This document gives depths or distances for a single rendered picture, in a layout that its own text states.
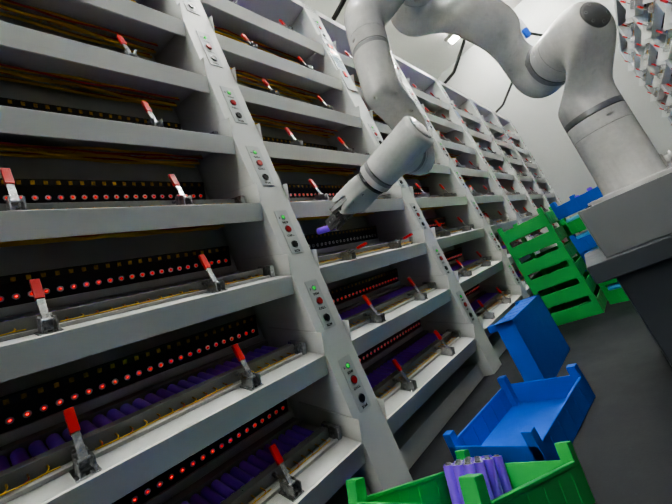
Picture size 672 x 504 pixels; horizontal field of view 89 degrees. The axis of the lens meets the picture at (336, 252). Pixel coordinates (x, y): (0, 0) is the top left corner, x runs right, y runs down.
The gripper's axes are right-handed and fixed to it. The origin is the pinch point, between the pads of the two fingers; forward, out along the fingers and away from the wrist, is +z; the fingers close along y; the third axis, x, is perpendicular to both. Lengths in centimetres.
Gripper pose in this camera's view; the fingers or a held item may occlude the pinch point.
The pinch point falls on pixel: (335, 221)
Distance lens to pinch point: 91.8
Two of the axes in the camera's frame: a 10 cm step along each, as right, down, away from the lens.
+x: 5.1, 8.1, -2.9
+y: -6.5, 1.3, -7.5
